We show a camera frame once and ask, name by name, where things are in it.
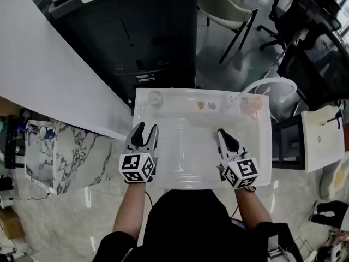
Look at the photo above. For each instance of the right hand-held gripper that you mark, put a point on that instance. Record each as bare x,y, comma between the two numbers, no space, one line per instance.
241,171

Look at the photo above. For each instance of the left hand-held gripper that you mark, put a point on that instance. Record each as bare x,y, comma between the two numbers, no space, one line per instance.
136,168

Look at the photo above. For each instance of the person's right forearm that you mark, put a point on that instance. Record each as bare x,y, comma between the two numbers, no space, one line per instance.
252,209

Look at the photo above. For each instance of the person's left forearm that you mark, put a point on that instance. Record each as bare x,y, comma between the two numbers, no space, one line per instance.
128,209

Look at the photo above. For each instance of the white sink counter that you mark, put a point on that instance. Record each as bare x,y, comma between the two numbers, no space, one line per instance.
191,135

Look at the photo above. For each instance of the purple shield sticker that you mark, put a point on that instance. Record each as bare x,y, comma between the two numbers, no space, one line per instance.
212,105

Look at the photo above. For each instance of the clear round glass jar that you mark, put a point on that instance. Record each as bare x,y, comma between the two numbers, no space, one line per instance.
155,98

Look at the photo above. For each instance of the yellow shield sticker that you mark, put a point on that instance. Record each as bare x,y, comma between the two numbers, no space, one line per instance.
201,105

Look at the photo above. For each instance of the black metal stand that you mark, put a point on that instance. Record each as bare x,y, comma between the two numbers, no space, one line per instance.
287,143

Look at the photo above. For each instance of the marble pattern cabinet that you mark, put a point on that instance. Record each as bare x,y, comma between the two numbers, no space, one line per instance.
68,160

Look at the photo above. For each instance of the person's black clothing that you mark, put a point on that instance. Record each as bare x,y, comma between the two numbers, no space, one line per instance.
191,228

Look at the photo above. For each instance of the small white basin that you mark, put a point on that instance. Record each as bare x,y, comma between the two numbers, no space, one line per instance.
321,140

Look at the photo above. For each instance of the large black printer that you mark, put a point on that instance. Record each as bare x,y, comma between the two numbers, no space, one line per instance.
131,37

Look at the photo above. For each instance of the cream yellow container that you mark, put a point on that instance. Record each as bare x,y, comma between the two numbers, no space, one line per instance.
336,176

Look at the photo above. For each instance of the black shoes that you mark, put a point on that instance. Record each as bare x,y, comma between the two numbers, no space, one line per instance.
327,213

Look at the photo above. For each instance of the pale green chair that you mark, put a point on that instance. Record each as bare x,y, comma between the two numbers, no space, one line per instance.
226,12

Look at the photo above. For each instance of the cluttered black shelf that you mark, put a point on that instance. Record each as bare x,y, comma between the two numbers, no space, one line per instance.
12,140

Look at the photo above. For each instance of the black office chair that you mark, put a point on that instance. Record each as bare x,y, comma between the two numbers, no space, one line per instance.
297,12

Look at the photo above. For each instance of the brown cardboard box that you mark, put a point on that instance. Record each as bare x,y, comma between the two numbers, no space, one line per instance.
11,222

